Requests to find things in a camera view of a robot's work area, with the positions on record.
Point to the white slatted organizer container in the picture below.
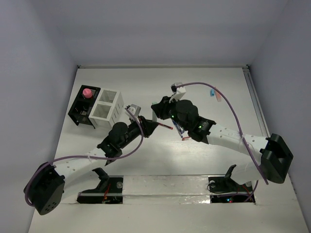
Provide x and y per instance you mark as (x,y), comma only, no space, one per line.
(107,108)

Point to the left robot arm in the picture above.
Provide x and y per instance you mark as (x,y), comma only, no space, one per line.
(46,188)

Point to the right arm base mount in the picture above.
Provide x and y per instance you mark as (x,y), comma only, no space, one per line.
(224,190)

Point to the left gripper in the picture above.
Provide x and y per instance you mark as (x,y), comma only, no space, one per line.
(148,125)

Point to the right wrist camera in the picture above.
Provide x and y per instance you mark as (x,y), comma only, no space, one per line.
(178,92)

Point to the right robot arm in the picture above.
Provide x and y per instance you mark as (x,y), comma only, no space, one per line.
(270,156)

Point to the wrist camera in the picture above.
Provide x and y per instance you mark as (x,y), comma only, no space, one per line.
(132,110)
(178,92)

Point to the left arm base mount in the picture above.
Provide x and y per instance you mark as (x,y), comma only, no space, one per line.
(111,194)

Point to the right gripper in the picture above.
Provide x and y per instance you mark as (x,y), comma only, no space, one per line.
(161,108)

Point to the blue gel pen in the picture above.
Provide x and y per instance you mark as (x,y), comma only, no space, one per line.
(179,130)

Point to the green highlighter marker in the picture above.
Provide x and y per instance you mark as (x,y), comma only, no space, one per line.
(154,117)

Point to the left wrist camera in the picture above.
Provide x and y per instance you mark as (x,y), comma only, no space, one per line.
(132,110)

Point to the black organizer container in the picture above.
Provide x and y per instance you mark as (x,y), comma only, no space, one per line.
(81,107)

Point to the dark red ink pen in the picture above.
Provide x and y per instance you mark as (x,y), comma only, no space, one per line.
(165,126)

